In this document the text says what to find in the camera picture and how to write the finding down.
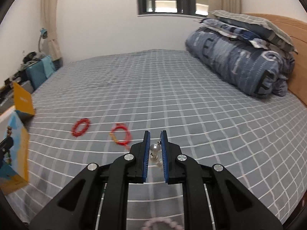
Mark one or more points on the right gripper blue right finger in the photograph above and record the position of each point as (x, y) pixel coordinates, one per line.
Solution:
(163, 140)

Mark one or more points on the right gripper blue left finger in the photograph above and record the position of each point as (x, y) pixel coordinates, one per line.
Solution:
(146, 152)

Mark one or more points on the pearl earrings cluster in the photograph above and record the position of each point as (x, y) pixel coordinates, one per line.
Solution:
(155, 155)

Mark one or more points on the red cord bracelet gold tube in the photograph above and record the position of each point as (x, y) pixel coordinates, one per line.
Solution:
(121, 135)

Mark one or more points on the blue yellow storage box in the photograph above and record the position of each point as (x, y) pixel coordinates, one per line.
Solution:
(14, 172)

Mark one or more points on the yellow box lid flap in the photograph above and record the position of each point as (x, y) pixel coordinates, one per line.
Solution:
(23, 102)

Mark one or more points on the grey checked bed sheet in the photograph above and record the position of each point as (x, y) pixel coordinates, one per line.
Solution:
(261, 142)

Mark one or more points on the teal suitcase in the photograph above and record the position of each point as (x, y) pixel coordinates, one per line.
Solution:
(38, 72)

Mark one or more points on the dark clothes pile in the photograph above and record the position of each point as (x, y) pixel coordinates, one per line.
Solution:
(31, 58)

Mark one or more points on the folded blue patterned duvet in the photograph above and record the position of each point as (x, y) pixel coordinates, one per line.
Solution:
(254, 71)

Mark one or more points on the teal desk lamp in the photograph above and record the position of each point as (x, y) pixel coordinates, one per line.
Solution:
(43, 35)

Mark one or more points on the grey checked pillow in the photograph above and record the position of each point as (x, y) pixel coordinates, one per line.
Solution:
(256, 31)

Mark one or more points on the beige left curtain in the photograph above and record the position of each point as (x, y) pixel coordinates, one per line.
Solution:
(48, 19)

